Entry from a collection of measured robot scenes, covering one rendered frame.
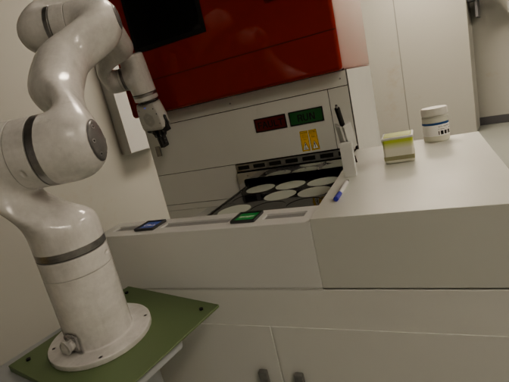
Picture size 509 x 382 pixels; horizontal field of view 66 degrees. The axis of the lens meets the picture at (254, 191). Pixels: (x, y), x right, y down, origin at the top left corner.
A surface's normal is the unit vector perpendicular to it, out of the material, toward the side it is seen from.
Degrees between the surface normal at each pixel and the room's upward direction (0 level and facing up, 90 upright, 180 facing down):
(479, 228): 90
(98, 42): 114
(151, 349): 3
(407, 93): 90
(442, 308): 90
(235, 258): 90
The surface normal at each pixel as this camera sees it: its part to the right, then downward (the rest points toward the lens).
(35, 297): 0.82, -0.04
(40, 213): 0.33, -0.80
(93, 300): 0.55, 0.12
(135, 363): -0.19, -0.94
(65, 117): 0.18, -0.56
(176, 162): -0.37, 0.30
